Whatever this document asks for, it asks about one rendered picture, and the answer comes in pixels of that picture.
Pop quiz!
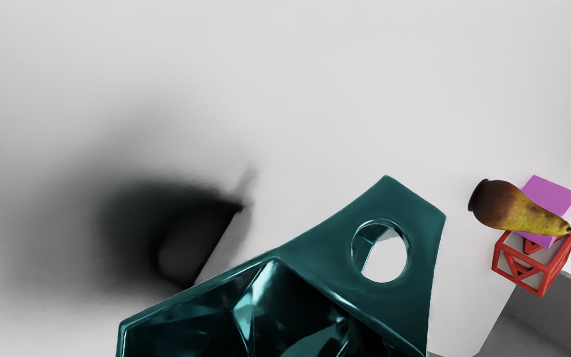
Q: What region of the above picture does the red frame cube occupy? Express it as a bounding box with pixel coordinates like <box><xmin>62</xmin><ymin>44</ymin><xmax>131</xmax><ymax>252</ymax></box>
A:
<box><xmin>492</xmin><ymin>230</ymin><xmax>571</xmax><ymax>298</ymax></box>

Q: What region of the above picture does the purple block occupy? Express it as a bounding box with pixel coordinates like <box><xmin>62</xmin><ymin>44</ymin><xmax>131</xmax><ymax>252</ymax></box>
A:
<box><xmin>514</xmin><ymin>175</ymin><xmax>571</xmax><ymax>249</ymax></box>

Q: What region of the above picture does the teal faceted mug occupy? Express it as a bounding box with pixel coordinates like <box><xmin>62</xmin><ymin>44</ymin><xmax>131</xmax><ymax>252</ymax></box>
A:
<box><xmin>116</xmin><ymin>175</ymin><xmax>447</xmax><ymax>357</ymax></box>

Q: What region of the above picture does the brown yellow pear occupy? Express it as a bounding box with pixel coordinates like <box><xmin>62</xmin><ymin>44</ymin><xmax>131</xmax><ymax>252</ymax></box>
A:
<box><xmin>467</xmin><ymin>178</ymin><xmax>571</xmax><ymax>242</ymax></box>

